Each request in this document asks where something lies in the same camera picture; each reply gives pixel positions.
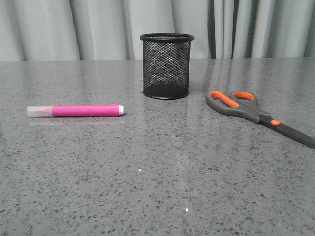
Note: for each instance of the pink marker pen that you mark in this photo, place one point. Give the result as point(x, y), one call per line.
point(75, 110)

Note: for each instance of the grey orange scissors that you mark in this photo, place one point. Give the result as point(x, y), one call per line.
point(244, 104)

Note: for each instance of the black mesh pen holder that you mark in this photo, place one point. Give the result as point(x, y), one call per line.
point(166, 62)

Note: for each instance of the grey curtain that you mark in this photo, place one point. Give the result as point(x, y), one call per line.
point(43, 30)

